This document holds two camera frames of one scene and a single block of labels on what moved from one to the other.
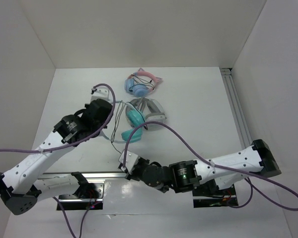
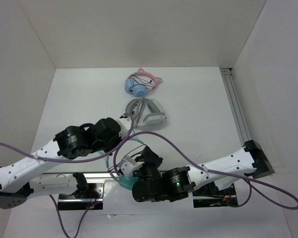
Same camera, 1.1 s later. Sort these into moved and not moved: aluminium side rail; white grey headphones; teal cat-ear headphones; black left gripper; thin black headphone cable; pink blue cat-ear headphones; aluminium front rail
Moved: black left gripper; thin black headphone cable; teal cat-ear headphones
Not moved: aluminium side rail; pink blue cat-ear headphones; white grey headphones; aluminium front rail
